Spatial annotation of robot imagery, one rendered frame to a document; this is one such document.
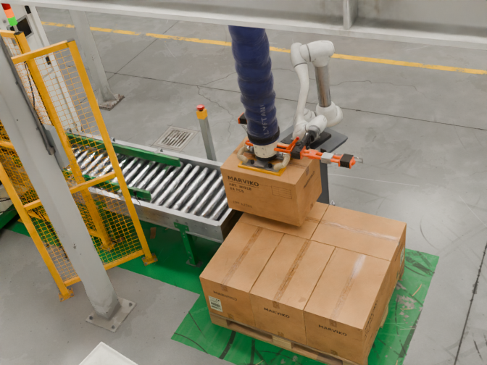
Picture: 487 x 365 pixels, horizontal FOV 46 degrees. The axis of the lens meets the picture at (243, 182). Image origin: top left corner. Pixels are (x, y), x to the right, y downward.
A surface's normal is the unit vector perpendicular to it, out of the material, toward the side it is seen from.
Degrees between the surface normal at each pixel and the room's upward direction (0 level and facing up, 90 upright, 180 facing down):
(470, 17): 90
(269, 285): 0
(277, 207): 90
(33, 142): 90
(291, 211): 90
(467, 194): 0
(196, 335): 0
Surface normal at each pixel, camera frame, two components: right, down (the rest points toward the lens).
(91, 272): 0.88, 0.20
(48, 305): -0.14, -0.76
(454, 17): -0.46, 0.62
